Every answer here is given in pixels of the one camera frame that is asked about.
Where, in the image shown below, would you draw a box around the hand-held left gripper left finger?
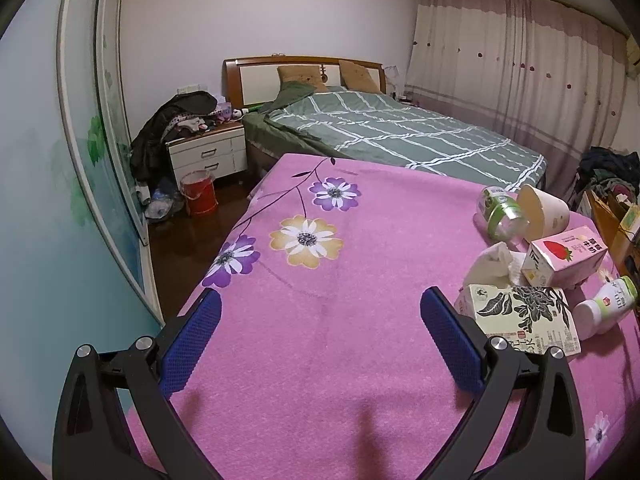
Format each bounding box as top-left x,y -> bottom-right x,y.
52,287 -> 223,480

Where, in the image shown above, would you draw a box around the clear jar with green label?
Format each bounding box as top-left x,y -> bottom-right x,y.
475,186 -> 532,247

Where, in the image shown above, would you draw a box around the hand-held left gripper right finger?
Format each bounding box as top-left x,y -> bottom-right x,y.
415,286 -> 588,480

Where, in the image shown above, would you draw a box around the glass sliding wardrobe door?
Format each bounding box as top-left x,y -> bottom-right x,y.
0,0 -> 166,461

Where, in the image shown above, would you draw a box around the plastic bags on floor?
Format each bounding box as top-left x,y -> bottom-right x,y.
132,182 -> 183,223

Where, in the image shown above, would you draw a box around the green plaid quilt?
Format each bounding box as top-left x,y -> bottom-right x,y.
242,91 -> 546,193

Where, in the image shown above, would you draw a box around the white tissue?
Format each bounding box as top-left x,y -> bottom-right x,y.
462,241 -> 526,303

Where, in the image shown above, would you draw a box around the yellowed air conditioner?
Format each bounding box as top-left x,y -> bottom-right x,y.
625,35 -> 640,78

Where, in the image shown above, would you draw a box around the dark laundry heap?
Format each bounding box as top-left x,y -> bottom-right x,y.
575,146 -> 640,201

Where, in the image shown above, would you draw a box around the wooden bed headboard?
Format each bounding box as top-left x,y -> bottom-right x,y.
222,56 -> 388,116

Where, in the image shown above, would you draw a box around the beige paper cup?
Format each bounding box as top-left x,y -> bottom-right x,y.
516,184 -> 571,245

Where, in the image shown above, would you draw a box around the dark clothes pile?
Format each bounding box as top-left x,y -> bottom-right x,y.
130,91 -> 226,183

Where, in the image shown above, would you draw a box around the wooden side desk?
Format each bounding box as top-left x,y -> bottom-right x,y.
585,190 -> 640,271

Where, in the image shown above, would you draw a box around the pink floral blanket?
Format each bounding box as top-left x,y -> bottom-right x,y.
125,152 -> 640,480

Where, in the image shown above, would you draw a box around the white wooden nightstand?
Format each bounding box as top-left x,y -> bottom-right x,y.
166,124 -> 248,176

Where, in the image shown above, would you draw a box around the white bottle with green label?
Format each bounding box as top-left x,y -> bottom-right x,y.
572,276 -> 640,336

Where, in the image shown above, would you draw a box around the strawberry print carton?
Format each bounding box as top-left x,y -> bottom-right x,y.
521,226 -> 609,288

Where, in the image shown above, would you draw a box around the leaf print carton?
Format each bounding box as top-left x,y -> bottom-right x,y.
454,284 -> 582,358

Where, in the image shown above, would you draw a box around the red bucket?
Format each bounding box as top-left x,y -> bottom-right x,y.
180,170 -> 219,217

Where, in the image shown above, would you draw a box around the brown pillow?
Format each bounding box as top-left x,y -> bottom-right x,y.
277,65 -> 328,92
338,60 -> 379,93

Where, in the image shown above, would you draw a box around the pink striped curtain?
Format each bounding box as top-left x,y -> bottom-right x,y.
404,0 -> 631,201

